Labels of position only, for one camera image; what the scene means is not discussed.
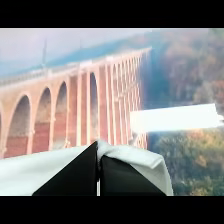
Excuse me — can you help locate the pale white garment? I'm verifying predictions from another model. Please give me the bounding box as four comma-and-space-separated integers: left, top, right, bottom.
0, 139, 175, 196

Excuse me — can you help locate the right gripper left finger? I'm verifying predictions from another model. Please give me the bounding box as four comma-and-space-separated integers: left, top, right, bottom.
32, 140, 99, 196

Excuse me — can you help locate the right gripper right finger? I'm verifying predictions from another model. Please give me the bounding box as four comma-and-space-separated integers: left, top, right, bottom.
99, 154, 167, 196

